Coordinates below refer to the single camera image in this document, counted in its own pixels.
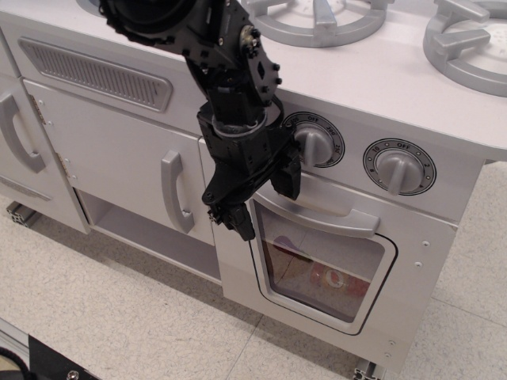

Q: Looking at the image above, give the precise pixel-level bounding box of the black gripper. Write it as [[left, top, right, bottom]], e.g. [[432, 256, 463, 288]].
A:
[[197, 103, 301, 241]]

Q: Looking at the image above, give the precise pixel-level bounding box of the white oven door with window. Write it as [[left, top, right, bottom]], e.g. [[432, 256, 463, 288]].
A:
[[197, 135, 459, 363]]

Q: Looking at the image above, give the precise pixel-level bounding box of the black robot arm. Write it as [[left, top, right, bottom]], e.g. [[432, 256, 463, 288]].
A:
[[99, 1, 301, 241]]

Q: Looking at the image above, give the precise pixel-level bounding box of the brown toy food item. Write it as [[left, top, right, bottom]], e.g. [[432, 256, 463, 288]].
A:
[[265, 235, 313, 288]]

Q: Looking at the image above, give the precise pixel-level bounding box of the middle grey stove knob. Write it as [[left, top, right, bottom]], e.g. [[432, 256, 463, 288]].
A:
[[284, 112, 345, 168]]

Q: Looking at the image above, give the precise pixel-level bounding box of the grey stove knob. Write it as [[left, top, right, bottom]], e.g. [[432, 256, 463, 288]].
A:
[[284, 112, 345, 168], [363, 139, 436, 196]]

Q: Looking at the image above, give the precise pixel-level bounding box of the orange toy can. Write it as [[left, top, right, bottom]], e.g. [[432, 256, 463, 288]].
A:
[[310, 263, 349, 292]]

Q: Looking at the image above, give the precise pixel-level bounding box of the white cabinet door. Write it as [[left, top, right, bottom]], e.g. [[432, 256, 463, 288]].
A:
[[24, 80, 214, 244]]

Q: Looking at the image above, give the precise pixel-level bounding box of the red toy item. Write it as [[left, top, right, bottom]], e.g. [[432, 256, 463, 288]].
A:
[[345, 276, 370, 304]]

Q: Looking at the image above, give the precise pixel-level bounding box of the right grey stove knob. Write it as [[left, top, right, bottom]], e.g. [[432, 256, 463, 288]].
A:
[[363, 139, 436, 196]]

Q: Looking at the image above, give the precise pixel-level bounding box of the white toy kitchen unit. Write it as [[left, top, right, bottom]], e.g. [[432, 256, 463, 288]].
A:
[[1, 1, 506, 372]]

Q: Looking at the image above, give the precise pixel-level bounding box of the silver centre stove burner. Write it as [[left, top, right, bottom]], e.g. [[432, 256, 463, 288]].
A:
[[241, 1, 393, 48]]

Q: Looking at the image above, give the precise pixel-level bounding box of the silver stove burner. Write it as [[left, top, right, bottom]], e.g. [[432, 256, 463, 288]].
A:
[[423, 1, 506, 97], [241, 1, 393, 48]]

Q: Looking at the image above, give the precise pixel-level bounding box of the white left appliance door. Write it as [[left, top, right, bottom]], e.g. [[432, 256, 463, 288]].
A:
[[1, 75, 90, 234]]

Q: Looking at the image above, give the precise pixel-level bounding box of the silver right stove burner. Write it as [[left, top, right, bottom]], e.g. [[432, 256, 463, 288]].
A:
[[423, 1, 506, 97]]

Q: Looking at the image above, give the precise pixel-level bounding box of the silver cabinet door handle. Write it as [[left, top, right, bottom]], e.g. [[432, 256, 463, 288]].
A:
[[160, 150, 195, 234]]

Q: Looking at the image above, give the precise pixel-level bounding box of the aluminium frame rail right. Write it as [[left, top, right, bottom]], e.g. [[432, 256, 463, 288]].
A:
[[353, 359, 387, 380]]

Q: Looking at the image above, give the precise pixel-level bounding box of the aluminium frame rail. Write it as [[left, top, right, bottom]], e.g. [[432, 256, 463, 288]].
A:
[[353, 359, 387, 380], [6, 201, 41, 228]]

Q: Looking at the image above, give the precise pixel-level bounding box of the aluminium frame rail left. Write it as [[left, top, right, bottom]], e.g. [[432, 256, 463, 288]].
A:
[[6, 201, 41, 228]]

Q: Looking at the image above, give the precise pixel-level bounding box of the silver left door handle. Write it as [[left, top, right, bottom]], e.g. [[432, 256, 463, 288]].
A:
[[1, 93, 45, 173]]

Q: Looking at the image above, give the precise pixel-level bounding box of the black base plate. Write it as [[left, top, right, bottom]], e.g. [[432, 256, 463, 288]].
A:
[[29, 336, 98, 380]]

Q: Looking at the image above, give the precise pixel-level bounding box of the black cable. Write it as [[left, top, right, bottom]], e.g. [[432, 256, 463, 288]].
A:
[[0, 344, 31, 380]]

